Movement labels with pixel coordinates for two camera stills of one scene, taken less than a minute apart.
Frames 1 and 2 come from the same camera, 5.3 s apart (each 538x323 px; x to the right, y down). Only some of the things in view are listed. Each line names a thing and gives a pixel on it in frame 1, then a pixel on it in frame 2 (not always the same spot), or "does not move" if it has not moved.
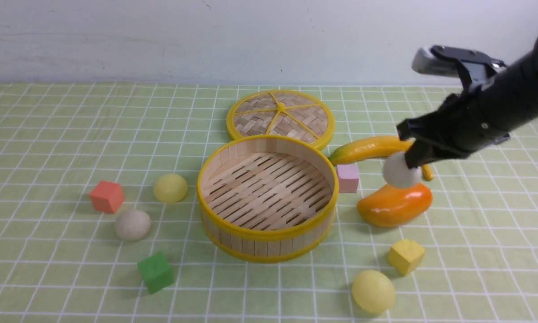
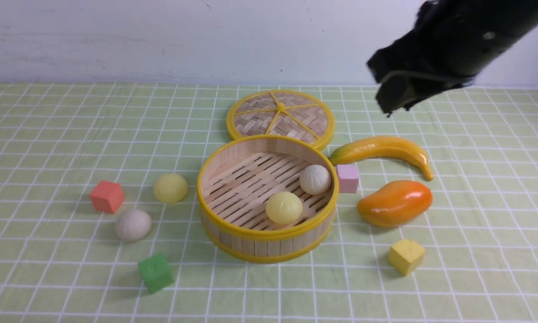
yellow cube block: [406, 255] does not move
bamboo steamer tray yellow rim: [267, 198] does not move
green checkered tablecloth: [91, 214] does not move
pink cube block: [348, 178] does not move
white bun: [397, 172] to [314, 179]
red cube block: [107, 196] does not move
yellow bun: [170, 188] does not move
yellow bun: [373, 292] to [284, 207]
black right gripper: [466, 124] to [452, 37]
